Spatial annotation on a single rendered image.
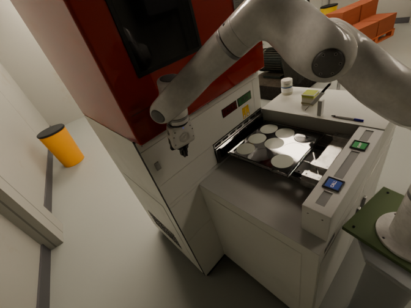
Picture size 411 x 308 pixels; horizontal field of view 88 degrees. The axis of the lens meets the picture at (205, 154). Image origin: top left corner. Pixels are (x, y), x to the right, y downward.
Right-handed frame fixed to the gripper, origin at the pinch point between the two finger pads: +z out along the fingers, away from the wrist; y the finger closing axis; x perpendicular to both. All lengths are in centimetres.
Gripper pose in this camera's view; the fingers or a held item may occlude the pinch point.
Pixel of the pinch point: (183, 151)
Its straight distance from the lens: 88.6
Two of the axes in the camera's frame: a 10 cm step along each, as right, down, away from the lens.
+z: 0.7, 7.2, 6.9
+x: -6.2, -5.1, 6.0
